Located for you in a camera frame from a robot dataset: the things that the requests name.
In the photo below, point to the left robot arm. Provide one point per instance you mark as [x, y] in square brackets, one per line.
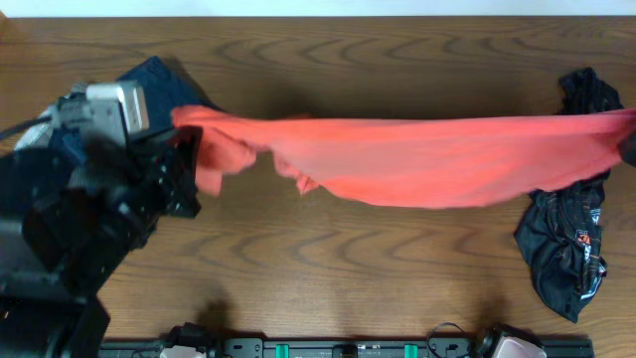
[70, 214]

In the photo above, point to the red printed t-shirt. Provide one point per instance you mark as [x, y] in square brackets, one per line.
[432, 164]

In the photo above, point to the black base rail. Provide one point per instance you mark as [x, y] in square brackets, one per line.
[446, 340]

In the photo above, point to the black patterned garment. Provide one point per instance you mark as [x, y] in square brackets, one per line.
[560, 238]

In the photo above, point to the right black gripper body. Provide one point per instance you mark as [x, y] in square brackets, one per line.
[630, 148]

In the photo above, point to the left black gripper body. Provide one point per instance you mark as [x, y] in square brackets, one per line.
[122, 204]

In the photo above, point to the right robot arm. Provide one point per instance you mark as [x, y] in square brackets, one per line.
[560, 240]

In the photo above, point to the grey folded garment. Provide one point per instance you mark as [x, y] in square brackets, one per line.
[39, 135]

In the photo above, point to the navy blue folded shorts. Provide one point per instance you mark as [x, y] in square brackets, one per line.
[164, 91]

